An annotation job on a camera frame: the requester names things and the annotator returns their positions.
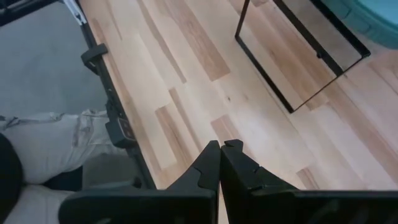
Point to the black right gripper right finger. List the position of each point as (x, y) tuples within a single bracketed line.
[(248, 193)]

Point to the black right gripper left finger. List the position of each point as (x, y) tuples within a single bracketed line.
[(186, 205)]

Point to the green rubber slide sandal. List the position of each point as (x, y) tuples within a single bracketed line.
[(379, 28)]

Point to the person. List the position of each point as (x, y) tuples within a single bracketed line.
[(46, 140)]

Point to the white label strip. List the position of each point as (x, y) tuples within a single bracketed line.
[(76, 12)]

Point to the small black camera box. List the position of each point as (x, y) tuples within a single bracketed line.
[(121, 133)]

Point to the wooden shelf black metal frame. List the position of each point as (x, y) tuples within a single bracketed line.
[(320, 54)]

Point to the black aluminium table frame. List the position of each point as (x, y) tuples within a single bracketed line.
[(93, 57)]

